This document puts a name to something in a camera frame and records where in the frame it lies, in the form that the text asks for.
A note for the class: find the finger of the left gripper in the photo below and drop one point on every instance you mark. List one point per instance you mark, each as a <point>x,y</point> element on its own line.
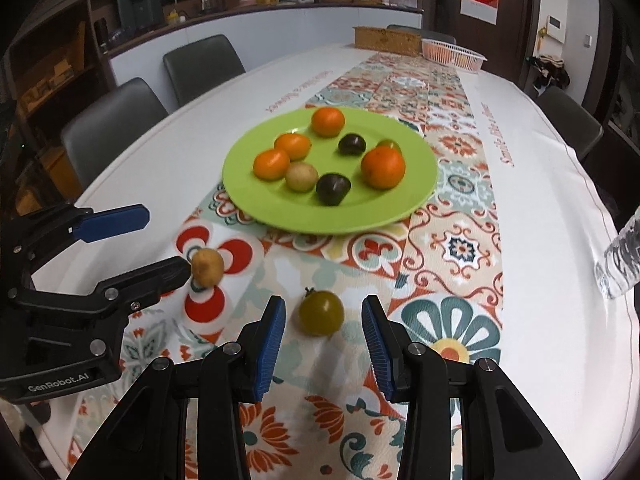
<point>37,238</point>
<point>143,286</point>

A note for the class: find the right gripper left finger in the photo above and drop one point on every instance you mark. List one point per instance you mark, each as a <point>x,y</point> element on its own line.
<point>144,437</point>

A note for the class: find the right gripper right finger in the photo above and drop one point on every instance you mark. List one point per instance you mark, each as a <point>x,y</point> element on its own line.
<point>502,436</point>

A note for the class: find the small tan fruit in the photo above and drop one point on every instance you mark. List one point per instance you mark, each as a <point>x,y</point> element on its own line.
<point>207,267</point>

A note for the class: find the small orange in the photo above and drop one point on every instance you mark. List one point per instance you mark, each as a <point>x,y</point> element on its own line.
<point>271,165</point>

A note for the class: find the green tomato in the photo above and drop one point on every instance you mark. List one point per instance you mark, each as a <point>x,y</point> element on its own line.
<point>389,143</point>
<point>321,313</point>

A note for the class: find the tan round fruit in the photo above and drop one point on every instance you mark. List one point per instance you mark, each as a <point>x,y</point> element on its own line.
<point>301,177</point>

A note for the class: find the small orange kumquat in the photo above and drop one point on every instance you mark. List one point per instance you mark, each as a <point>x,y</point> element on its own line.
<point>296,145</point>

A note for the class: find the dark plum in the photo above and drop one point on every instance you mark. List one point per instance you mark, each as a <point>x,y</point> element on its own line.
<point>332,188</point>
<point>352,144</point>

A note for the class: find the large orange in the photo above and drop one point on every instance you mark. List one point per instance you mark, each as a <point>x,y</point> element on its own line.
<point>327,121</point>

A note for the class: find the medium orange tangerine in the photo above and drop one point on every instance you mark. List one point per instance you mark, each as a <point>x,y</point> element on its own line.
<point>383,168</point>

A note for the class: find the dark chair near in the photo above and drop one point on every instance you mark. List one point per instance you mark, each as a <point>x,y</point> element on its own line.
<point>101,132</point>

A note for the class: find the dark chair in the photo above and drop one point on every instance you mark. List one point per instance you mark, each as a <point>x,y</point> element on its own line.
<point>578,128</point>
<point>101,132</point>
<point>201,66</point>

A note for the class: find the patterned table runner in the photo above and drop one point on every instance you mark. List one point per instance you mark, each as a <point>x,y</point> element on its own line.
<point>438,269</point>

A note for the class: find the clear water bottle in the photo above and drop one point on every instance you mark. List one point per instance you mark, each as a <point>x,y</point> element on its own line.
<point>617,271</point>

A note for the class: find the dark chair far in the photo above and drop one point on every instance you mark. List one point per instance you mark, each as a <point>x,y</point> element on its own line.
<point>201,66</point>

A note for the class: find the black coffee machine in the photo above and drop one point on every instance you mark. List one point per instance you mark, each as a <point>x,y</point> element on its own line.
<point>140,15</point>

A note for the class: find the dark chair right side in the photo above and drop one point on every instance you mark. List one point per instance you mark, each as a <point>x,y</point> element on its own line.
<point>578,128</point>

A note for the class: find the clear plastic fruit container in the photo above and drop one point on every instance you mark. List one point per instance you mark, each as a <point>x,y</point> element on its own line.
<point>451,55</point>

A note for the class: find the dark wooden door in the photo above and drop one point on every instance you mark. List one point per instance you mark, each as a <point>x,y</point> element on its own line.
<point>500,30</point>

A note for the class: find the dark chair table end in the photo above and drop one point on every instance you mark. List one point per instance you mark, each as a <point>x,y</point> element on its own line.
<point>424,34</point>

